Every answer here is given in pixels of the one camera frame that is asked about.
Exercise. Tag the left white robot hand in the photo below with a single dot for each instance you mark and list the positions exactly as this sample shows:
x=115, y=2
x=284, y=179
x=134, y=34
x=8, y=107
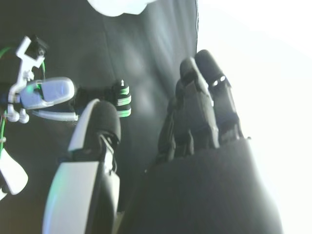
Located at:
x=200, y=185

